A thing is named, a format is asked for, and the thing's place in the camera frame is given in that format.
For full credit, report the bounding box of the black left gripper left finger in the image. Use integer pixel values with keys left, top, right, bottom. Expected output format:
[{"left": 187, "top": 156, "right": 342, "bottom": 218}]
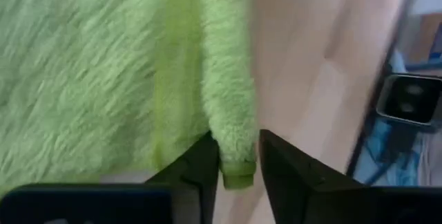
[{"left": 0, "top": 131, "right": 220, "bottom": 224}]

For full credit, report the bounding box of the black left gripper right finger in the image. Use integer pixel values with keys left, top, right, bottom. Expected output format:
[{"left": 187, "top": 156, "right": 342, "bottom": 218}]
[{"left": 258, "top": 129, "right": 442, "bottom": 224}]

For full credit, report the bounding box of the lime green microfiber towel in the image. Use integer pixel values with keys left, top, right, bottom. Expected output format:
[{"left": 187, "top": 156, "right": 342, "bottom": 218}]
[{"left": 0, "top": 0, "right": 258, "bottom": 197}]

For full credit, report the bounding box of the black aluminium table frame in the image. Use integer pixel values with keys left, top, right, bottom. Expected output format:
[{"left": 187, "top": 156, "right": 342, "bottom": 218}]
[{"left": 345, "top": 0, "right": 424, "bottom": 178}]

